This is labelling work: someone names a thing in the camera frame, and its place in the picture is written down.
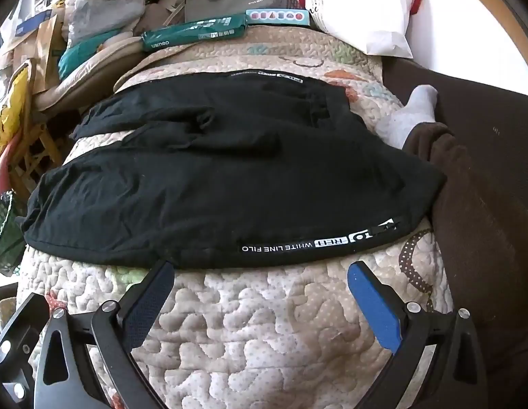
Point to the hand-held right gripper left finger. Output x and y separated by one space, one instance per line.
148 296

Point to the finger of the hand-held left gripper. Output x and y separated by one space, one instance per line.
25 319

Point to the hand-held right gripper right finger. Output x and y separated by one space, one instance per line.
375 306

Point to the black pants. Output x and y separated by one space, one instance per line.
230 179

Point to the green mesh basket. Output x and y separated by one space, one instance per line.
4 230

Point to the quilted patterned blanket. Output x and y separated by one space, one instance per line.
255 332

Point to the person's brown trouser leg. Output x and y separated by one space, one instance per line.
451 166

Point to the wooden folding rack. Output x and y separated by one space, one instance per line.
38 157

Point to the person's white sock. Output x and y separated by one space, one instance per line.
411 110

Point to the yellow plastic bag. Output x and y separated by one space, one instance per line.
12 102

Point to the beige cushion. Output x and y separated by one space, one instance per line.
89 81

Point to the teal folded cloth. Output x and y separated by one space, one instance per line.
85 53

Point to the brown paper bag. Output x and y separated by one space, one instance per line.
42 51

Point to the green paper ream packet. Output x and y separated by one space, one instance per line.
191 32

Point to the clear-wrapped cloth bundle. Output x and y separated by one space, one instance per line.
102 8

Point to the white printed paper bag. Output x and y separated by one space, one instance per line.
366 12

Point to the teal box with coloured shapes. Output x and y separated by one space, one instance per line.
276 16

